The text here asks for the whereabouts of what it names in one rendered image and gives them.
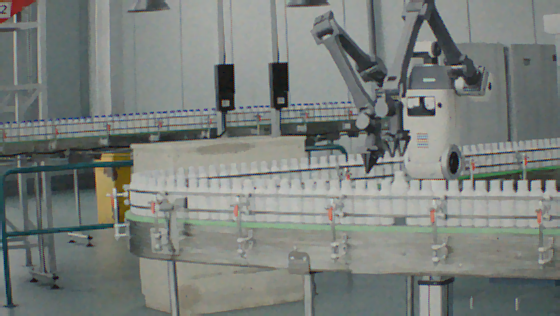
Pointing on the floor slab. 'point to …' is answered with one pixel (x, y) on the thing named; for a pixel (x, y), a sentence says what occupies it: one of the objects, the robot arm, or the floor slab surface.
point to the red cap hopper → (23, 119)
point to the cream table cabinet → (211, 302)
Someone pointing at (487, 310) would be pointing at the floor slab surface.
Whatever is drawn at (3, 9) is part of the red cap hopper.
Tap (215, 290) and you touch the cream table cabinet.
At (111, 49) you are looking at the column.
